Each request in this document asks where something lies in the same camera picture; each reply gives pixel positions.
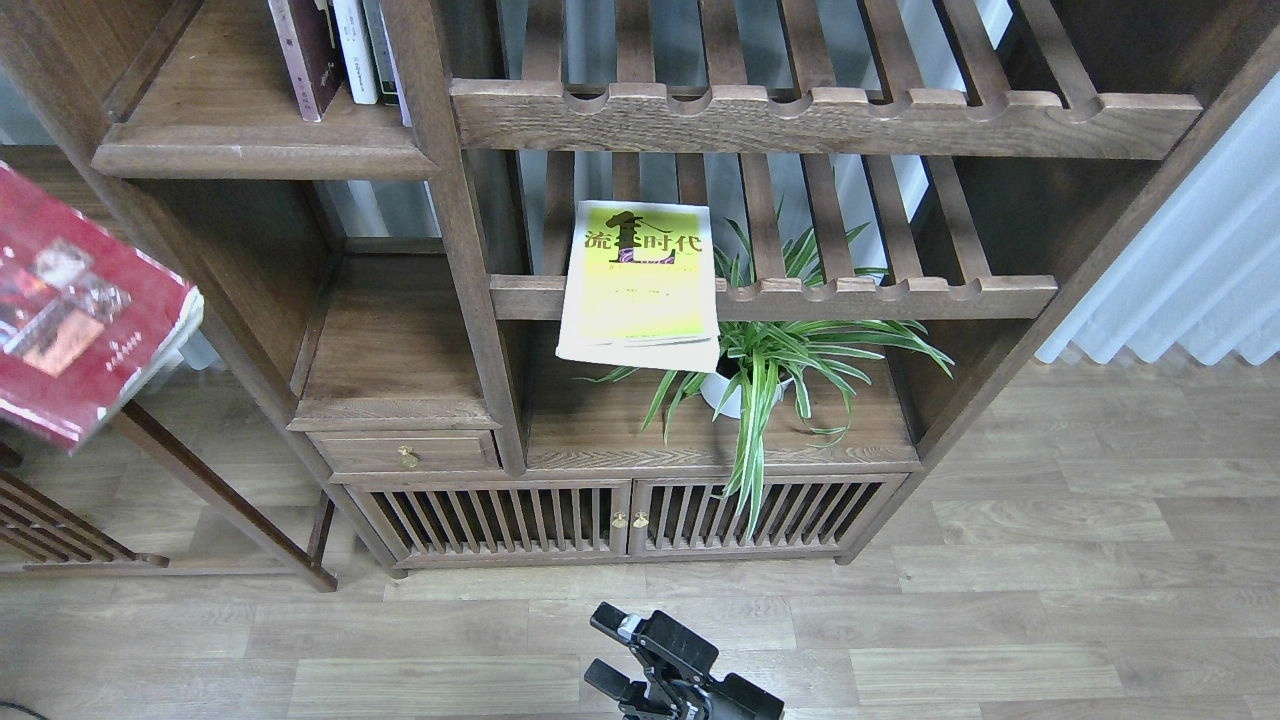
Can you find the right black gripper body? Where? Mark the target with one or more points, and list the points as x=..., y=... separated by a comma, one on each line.
x=733, y=698

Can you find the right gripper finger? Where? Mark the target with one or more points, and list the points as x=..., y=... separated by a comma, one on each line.
x=659, y=641
x=612, y=683

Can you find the red cover book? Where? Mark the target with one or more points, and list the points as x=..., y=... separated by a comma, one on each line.
x=86, y=319

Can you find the dark maroon cover book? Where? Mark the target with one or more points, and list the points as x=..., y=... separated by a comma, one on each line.
x=311, y=49

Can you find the brass drawer knob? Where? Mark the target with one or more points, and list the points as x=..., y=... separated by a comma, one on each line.
x=407, y=457

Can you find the green spider plant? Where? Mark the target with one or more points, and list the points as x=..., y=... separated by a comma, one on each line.
x=786, y=348

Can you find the yellow green cover book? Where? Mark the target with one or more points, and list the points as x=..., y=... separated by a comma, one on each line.
x=641, y=287

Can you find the dark wooden bookshelf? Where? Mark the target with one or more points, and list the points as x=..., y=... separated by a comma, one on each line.
x=378, y=286

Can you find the pale purple upright book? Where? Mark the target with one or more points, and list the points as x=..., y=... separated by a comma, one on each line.
x=404, y=109

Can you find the dark upright book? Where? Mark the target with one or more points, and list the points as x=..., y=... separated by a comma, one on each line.
x=381, y=52

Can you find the white curtain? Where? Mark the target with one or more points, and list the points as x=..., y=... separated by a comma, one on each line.
x=1202, y=277

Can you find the white upright book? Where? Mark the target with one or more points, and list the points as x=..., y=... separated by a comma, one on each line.
x=357, y=54

